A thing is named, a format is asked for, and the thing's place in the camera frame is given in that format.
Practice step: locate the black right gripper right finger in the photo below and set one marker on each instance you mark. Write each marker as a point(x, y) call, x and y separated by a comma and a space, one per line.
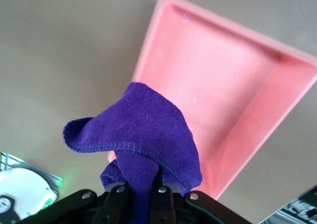
point(163, 206)

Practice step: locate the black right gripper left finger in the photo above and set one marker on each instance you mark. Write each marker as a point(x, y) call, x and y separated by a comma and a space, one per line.
point(109, 206)

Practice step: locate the purple microfibre cloth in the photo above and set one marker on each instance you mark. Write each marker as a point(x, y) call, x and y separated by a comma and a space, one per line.
point(148, 125)

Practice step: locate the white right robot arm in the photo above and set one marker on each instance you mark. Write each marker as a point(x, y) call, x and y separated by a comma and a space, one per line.
point(22, 186)

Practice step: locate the pink plastic bin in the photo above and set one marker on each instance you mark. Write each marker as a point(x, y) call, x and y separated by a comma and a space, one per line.
point(223, 72)

